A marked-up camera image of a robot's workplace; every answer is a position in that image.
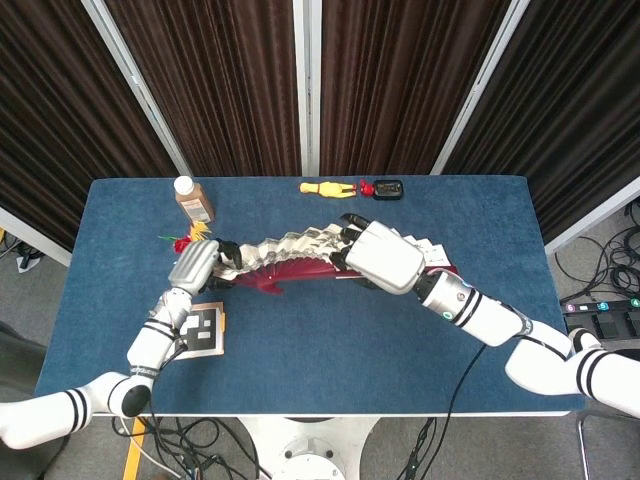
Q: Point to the black and white marker card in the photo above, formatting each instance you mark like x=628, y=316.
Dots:
x=205, y=330

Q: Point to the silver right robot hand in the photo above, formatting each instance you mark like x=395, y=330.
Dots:
x=385, y=257

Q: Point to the white partition rail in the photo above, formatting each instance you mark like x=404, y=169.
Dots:
x=590, y=220
x=35, y=237

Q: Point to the blue table cloth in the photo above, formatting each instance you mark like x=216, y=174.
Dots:
x=325, y=350

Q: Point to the red-ribbed painted paper folding fan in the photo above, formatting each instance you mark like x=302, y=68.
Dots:
x=300, y=250

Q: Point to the black foot pedal unit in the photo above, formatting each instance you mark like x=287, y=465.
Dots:
x=607, y=320

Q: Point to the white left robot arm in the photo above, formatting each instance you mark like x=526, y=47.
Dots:
x=147, y=345

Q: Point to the yellow rubber chicken toy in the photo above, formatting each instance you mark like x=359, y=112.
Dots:
x=330, y=190

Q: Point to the metal chair leg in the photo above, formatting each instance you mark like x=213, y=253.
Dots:
x=583, y=450

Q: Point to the black small device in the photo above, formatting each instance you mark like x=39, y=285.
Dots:
x=387, y=190

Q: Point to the brown curtain panel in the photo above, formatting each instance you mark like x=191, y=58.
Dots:
x=225, y=75
x=50, y=100
x=390, y=75
x=575, y=100

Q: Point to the brown bottle with white cap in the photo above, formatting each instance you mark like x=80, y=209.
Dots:
x=197, y=202

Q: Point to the white partition post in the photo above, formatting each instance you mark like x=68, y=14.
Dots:
x=306, y=75
x=135, y=80
x=482, y=80

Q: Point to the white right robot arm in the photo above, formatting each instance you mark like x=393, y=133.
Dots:
x=490, y=317

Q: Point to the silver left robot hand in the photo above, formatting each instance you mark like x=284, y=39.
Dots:
x=195, y=265

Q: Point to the small red yellow flower toy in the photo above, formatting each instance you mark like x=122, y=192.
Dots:
x=182, y=243

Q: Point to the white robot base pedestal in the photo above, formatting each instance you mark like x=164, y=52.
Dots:
x=305, y=445

